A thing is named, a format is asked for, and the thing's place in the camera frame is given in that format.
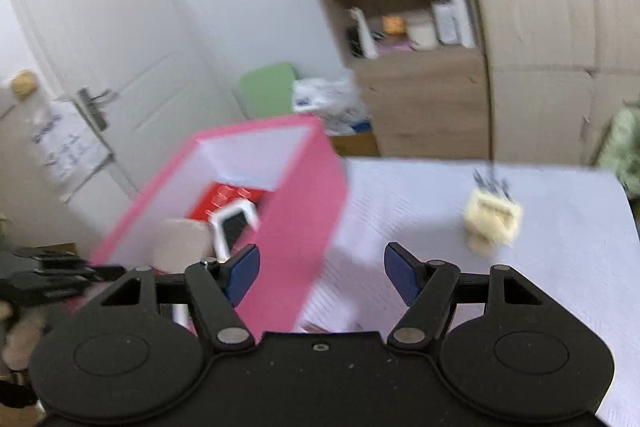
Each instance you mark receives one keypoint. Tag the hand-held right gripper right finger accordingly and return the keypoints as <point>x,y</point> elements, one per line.
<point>402,276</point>

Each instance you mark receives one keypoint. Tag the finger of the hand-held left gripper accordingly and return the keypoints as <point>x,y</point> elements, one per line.
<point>102,273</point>

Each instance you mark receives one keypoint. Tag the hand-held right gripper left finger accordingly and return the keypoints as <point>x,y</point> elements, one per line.
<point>245,274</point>

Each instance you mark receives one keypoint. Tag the silver device with black panel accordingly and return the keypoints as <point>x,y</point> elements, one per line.
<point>235,224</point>

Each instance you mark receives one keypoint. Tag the beige object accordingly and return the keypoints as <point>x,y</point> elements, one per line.
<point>182,247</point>

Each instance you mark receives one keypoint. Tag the pink cardboard box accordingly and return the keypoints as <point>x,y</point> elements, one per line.
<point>300,217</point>

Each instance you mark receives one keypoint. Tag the cream plastic clip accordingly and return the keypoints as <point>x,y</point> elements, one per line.
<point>492,219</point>

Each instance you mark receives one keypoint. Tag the person's left hand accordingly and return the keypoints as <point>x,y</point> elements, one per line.
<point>22,337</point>

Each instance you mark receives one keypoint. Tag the white patterned table cover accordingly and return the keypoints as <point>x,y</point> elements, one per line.
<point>500,307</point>

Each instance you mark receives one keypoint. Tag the white printed plastic bag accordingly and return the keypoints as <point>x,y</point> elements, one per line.
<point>67,147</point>

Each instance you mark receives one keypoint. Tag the brown cardboard box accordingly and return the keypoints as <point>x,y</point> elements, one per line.
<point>357,144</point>

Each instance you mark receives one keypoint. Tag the wooden shelf cabinet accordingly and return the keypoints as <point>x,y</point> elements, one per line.
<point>415,97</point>

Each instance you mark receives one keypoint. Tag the green board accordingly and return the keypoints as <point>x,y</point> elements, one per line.
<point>267,92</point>

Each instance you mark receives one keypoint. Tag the white plastic-wrapped package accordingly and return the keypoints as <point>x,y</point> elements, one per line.
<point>330,104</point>

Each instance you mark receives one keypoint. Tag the pink flat box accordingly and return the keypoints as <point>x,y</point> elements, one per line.
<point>392,46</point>

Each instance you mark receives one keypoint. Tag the white jar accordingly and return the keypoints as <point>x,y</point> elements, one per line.
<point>421,36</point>

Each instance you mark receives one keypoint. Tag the white tube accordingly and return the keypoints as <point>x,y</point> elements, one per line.
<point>366,34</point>

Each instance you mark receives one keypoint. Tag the green printed cloth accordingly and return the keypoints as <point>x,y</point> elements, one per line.
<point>622,147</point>

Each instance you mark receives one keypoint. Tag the white red-capped spray bottle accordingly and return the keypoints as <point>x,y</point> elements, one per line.
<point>444,19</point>

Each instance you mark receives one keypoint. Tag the tall white bottle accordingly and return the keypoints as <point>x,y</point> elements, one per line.
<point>463,19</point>

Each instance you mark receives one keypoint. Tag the white door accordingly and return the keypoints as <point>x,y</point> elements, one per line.
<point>100,7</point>

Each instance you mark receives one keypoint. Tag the wooden wardrobe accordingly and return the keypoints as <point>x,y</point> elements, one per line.
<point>550,32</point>

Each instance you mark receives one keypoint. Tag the beige wall ornament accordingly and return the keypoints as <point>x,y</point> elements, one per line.
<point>25,83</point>

